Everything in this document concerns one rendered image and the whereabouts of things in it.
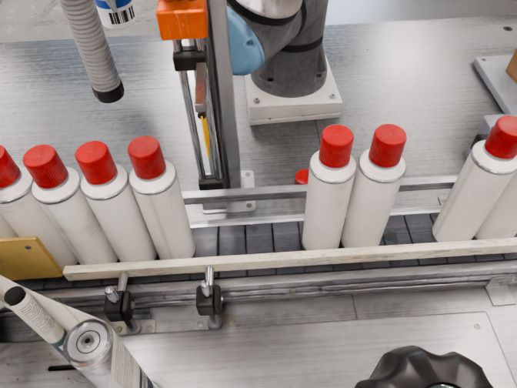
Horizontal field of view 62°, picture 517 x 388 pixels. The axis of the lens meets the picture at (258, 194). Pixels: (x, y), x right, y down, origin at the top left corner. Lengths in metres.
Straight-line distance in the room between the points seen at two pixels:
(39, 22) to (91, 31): 2.71
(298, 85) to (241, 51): 0.21
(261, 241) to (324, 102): 0.33
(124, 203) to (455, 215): 0.40
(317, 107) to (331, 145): 0.40
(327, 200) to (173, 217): 0.18
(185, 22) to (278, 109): 0.42
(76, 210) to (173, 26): 0.23
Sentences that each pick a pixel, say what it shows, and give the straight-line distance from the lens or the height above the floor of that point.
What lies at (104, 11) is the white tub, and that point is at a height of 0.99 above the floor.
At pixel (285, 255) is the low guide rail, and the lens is 0.56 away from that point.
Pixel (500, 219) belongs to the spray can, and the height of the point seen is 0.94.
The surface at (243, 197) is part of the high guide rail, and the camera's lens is 0.56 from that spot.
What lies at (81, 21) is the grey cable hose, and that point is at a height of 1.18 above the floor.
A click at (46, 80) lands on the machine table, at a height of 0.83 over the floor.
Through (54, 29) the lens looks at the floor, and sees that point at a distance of 3.09.
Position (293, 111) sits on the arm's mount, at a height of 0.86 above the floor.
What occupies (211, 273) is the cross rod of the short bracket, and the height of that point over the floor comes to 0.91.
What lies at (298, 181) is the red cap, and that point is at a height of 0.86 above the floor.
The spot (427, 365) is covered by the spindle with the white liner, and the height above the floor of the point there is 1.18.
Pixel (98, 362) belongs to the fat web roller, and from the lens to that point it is 0.37.
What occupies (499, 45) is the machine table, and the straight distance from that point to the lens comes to 1.17.
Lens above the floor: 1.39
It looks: 51 degrees down
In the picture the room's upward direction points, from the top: 2 degrees counter-clockwise
